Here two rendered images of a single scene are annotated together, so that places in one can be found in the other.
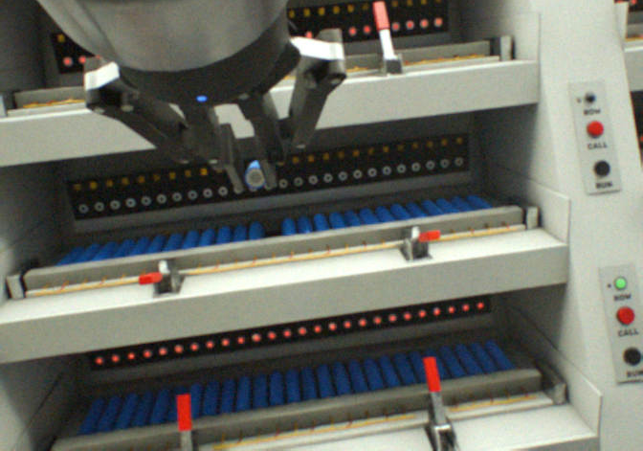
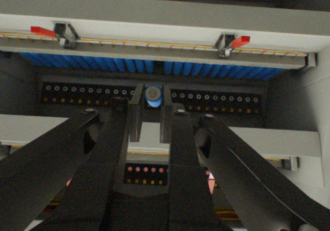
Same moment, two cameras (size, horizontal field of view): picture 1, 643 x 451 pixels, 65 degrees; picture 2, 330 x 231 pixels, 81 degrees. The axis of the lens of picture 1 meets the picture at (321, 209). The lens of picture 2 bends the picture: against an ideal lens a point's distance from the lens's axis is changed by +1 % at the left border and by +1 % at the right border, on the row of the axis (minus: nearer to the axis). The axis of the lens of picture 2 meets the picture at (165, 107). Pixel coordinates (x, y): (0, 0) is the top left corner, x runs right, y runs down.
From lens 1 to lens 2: 21 cm
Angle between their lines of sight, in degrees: 8
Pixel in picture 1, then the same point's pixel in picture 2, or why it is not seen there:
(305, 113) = (38, 153)
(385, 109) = not seen: hidden behind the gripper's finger
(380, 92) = not seen: hidden behind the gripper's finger
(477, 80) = (8, 133)
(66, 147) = (266, 135)
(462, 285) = not seen: outside the picture
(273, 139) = (110, 122)
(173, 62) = not seen: outside the picture
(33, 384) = (311, 3)
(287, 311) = (155, 6)
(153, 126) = (250, 171)
